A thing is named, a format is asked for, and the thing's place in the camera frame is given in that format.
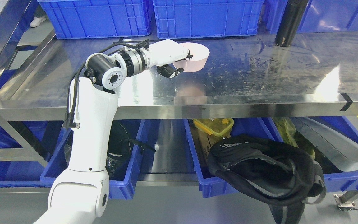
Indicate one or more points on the blue crate top left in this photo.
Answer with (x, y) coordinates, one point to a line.
(84, 19)

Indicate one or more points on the yellow food container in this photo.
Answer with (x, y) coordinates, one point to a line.
(215, 127)

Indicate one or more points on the black thermos bottle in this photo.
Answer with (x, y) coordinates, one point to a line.
(290, 21)

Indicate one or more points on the stainless steel table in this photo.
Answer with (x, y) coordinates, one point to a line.
(243, 77)

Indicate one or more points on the blue bin lower right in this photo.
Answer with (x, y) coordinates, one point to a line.
(335, 179)

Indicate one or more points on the blue crate top middle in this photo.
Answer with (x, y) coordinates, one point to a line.
(185, 19)

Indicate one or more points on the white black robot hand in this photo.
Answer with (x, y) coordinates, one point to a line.
(163, 53)

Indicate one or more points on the blue bin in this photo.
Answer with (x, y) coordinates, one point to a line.
(335, 179)
(211, 186)
(123, 184)
(28, 173)

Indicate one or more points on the grey plastic lid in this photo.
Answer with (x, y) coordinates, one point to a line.
(341, 151)

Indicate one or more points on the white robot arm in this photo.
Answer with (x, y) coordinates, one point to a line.
(80, 193)

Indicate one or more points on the white shoe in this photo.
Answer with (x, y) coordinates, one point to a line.
(37, 21)

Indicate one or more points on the blue bin far left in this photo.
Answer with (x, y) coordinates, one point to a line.
(28, 173)

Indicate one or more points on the blue bin lower left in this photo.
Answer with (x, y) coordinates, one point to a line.
(123, 184)

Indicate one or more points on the pink bowl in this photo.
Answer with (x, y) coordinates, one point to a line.
(197, 62)

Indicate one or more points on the blue bin lower middle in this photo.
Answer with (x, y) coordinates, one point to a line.
(211, 186)

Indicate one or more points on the black backpack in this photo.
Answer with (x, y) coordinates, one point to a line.
(278, 174)

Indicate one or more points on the blue crate top right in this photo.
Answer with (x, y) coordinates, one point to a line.
(329, 16)

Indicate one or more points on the blue crate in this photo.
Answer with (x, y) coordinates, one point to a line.
(84, 19)
(185, 19)
(329, 16)

